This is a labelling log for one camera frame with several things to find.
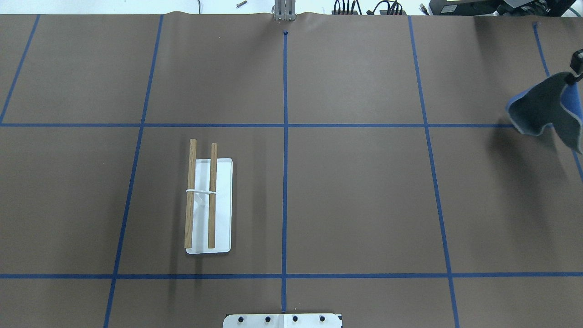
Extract blue microfiber towel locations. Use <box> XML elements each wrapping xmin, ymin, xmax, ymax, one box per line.
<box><xmin>505</xmin><ymin>72</ymin><xmax>583</xmax><ymax>154</ymax></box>

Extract right wooden rack bar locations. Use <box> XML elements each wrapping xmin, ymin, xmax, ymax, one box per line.
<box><xmin>207</xmin><ymin>143</ymin><xmax>217</xmax><ymax>249</ymax></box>

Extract wooden rack bar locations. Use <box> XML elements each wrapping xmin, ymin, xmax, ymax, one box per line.
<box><xmin>184</xmin><ymin>139</ymin><xmax>197</xmax><ymax>249</ymax></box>
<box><xmin>207</xmin><ymin>143</ymin><xmax>217</xmax><ymax>249</ymax></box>

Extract left wooden rack bar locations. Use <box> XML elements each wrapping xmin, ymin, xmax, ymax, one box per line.
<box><xmin>184</xmin><ymin>139</ymin><xmax>197</xmax><ymax>249</ymax></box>

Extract metal clamp at table edge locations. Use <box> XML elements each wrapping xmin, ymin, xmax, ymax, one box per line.
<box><xmin>272</xmin><ymin>0</ymin><xmax>297</xmax><ymax>21</ymax></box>

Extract white metal plate with holes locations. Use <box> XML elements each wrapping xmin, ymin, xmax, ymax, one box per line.
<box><xmin>222</xmin><ymin>313</ymin><xmax>343</xmax><ymax>328</ymax></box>

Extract blue tape line crosswise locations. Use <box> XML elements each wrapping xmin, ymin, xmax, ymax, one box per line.
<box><xmin>1</xmin><ymin>123</ymin><xmax>513</xmax><ymax>128</ymax></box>

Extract black cables behind table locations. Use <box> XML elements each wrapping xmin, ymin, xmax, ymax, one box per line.
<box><xmin>332</xmin><ymin>0</ymin><xmax>406</xmax><ymax>16</ymax></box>

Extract white rack base plate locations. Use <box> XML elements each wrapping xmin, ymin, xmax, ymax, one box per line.
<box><xmin>185</xmin><ymin>158</ymin><xmax>233</xmax><ymax>255</ymax></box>

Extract white rack bracket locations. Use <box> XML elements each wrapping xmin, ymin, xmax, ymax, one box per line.
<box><xmin>185</xmin><ymin>189</ymin><xmax>216</xmax><ymax>211</ymax></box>

